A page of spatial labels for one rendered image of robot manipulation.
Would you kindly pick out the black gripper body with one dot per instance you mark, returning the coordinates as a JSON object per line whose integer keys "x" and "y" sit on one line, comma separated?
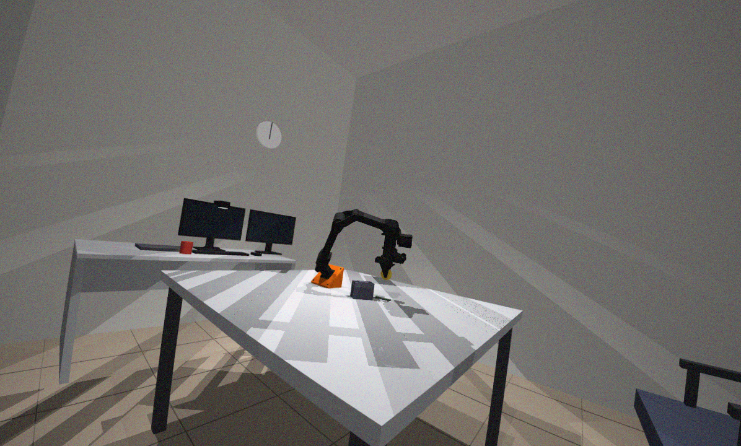
{"x": 385, "y": 258}

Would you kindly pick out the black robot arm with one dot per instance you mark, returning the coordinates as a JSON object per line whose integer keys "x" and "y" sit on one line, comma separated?
{"x": 389, "y": 227}

